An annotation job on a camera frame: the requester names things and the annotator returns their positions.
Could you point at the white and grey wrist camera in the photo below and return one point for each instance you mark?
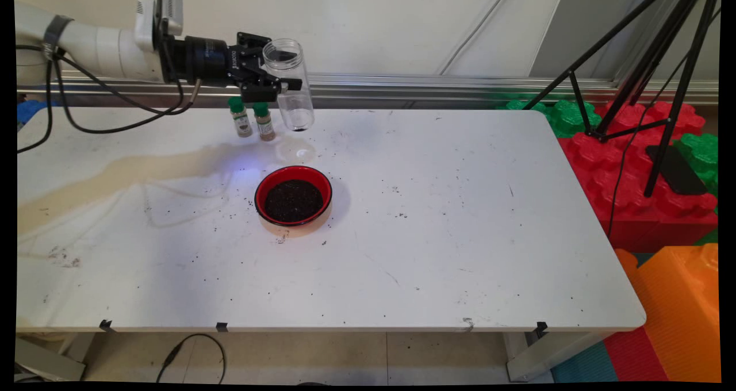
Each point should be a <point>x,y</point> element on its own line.
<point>171,8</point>

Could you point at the black tripod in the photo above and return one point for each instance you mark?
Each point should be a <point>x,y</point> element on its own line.
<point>681,92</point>

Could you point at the white table leg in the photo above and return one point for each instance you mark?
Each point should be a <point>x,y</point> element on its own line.
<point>535,359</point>

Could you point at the clear plastic jar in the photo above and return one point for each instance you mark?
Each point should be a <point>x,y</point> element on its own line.
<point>296,115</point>

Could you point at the green foam building block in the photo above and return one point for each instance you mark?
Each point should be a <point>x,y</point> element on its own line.
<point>560,121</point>
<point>701,155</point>

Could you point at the teal floor mat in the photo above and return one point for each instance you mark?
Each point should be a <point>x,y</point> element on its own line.
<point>583,365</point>

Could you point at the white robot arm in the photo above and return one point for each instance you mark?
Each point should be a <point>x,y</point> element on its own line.
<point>109,52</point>

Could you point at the blue object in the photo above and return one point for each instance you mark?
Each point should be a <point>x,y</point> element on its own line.
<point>31,110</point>

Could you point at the orange foam building block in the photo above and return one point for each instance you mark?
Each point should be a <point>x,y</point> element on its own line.
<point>678,310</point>

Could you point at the green-capped spice bottle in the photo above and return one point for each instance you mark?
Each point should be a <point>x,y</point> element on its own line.
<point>241,121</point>
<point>265,125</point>

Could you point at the grey metal beam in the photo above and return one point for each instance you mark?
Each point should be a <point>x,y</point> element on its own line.
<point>46,365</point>

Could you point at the red bowl with black seeds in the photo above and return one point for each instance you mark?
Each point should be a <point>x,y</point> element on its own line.
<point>270,187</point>

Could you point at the aluminium wall rail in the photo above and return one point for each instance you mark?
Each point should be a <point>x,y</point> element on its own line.
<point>402,83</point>

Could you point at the red floor mat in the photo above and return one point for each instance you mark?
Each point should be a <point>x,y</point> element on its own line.
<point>635,356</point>

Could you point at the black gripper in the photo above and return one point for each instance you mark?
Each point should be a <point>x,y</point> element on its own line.
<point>204,60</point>

